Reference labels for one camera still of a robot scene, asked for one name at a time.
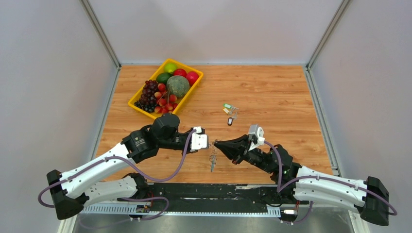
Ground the pink red fruit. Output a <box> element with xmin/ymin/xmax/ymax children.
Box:
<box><xmin>186</xmin><ymin>71</ymin><xmax>199</xmax><ymax>86</ymax></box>

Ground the light green apple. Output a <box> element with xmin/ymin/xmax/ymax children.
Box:
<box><xmin>163</xmin><ymin>63</ymin><xmax>178</xmax><ymax>74</ymax></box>

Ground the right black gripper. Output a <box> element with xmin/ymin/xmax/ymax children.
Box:
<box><xmin>214</xmin><ymin>134</ymin><xmax>275</xmax><ymax>174</ymax></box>

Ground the red apple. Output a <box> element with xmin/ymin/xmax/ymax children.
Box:
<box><xmin>173</xmin><ymin>68</ymin><xmax>187</xmax><ymax>77</ymax></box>

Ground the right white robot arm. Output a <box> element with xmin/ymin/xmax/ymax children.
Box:
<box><xmin>213</xmin><ymin>135</ymin><xmax>395</xmax><ymax>226</ymax></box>

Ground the dark purple grape bunch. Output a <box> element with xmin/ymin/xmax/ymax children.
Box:
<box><xmin>134</xmin><ymin>80</ymin><xmax>158</xmax><ymax>113</ymax></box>

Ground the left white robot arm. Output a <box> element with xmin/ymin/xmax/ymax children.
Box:
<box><xmin>47</xmin><ymin>113</ymin><xmax>209</xmax><ymax>220</ymax></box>

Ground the dark green lime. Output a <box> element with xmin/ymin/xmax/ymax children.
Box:
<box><xmin>156</xmin><ymin>72</ymin><xmax>172</xmax><ymax>84</ymax></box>

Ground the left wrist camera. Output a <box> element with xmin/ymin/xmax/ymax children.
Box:
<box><xmin>190</xmin><ymin>126</ymin><xmax>209</xmax><ymax>151</ymax></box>

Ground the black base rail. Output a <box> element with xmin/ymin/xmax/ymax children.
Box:
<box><xmin>82</xmin><ymin>183</ymin><xmax>298</xmax><ymax>217</ymax></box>

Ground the black tag key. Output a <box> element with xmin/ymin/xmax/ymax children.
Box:
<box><xmin>227</xmin><ymin>116</ymin><xmax>237</xmax><ymax>126</ymax></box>

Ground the red lychee cluster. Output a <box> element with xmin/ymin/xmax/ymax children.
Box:
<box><xmin>154</xmin><ymin>83</ymin><xmax>178</xmax><ymax>114</ymax></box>

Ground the green tag key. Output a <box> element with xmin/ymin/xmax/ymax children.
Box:
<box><xmin>223</xmin><ymin>103</ymin><xmax>238</xmax><ymax>110</ymax></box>

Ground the green netted melon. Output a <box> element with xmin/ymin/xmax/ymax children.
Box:
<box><xmin>166</xmin><ymin>75</ymin><xmax>190</xmax><ymax>98</ymax></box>

